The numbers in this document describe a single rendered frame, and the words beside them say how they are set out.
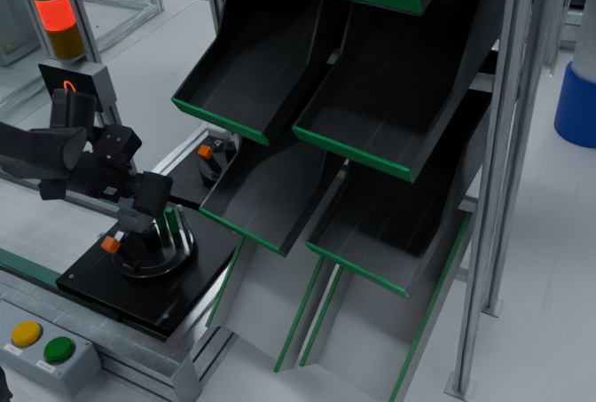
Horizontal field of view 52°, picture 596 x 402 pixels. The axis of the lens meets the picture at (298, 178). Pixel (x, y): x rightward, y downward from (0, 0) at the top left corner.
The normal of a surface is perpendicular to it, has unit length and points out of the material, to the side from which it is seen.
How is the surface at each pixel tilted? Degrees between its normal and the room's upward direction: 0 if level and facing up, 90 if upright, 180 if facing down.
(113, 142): 19
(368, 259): 25
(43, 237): 0
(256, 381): 0
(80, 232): 0
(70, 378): 90
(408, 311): 45
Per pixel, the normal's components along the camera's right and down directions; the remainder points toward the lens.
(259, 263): -0.49, -0.17
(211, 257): -0.08, -0.77
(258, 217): -0.33, -0.48
